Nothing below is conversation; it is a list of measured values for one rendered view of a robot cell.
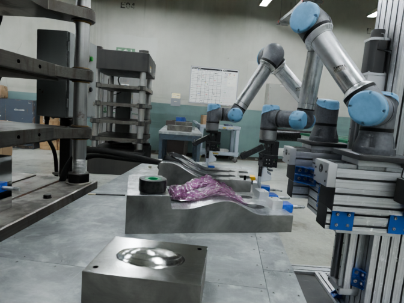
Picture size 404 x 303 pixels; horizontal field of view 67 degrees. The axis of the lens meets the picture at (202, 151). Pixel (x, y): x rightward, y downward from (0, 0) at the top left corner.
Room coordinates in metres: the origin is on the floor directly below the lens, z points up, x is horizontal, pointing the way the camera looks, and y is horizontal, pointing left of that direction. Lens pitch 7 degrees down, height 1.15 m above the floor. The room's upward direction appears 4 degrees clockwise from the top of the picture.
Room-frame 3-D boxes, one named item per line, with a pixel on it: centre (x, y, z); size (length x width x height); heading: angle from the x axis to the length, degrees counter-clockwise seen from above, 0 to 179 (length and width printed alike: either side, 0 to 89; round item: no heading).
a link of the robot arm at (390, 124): (1.20, -0.66, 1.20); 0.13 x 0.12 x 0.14; 139
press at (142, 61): (5.80, 1.48, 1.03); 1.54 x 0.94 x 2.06; 4
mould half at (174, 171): (1.35, 0.03, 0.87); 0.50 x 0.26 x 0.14; 85
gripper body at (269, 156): (1.36, -0.29, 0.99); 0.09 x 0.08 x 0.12; 79
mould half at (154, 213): (0.99, -0.02, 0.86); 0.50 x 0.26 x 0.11; 103
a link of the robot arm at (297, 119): (1.31, -0.37, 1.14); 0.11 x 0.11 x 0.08; 49
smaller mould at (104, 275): (0.55, 0.08, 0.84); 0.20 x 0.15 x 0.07; 85
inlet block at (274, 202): (1.00, -0.30, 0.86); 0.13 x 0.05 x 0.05; 103
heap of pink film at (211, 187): (0.99, -0.02, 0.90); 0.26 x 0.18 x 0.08; 103
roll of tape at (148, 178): (0.88, 0.14, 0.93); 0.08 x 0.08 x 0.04
